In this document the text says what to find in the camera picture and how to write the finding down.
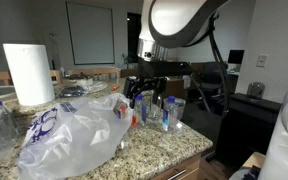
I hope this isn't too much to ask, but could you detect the green houseplant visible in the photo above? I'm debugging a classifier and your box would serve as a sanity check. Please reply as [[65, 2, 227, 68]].
[[122, 52, 135, 69]]

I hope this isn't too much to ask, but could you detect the grey rounded speaker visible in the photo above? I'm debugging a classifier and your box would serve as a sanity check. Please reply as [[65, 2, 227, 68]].
[[246, 81, 266, 100]]

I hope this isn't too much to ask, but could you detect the white light switch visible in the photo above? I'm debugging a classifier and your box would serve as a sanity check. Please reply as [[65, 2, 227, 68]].
[[255, 53, 269, 68]]

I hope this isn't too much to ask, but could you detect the wooden base cabinet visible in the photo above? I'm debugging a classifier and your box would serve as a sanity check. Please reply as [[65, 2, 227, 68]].
[[148, 153, 215, 180]]

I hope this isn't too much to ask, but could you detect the light wooden board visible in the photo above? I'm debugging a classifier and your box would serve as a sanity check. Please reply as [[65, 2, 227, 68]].
[[240, 151, 267, 169]]

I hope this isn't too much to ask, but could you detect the wrist-mounted camera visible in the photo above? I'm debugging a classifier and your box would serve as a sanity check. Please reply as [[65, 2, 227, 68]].
[[137, 59, 194, 80]]

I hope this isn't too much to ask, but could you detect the dark window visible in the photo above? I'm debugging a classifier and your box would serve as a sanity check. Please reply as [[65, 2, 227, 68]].
[[127, 12, 142, 64]]

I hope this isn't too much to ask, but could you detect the white projection screen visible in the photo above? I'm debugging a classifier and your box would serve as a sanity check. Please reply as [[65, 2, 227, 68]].
[[65, 0, 116, 66]]

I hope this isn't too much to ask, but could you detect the translucent white plastic bag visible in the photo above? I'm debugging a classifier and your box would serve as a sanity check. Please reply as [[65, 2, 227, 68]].
[[17, 93, 134, 180]]

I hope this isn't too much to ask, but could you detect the clear glass plate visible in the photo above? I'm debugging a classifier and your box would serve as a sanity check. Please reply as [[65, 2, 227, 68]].
[[83, 80, 109, 94]]

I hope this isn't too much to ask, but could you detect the dark office chair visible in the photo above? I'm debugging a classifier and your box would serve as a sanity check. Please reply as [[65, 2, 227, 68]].
[[197, 61, 232, 101]]

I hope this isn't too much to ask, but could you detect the black low cabinet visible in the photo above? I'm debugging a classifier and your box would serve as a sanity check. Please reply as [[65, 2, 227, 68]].
[[215, 92, 282, 168]]

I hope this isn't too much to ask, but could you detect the black computer monitor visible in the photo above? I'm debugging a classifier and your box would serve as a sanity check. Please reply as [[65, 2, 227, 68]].
[[227, 49, 246, 66]]

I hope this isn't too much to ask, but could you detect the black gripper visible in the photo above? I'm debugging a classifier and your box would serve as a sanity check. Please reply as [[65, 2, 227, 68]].
[[122, 76, 168, 105]]

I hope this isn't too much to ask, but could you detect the white paper towel roll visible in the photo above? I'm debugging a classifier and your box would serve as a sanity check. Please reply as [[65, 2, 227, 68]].
[[2, 43, 56, 107]]

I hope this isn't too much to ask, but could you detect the white bowl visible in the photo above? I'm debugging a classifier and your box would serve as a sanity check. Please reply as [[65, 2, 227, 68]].
[[66, 75, 95, 88]]

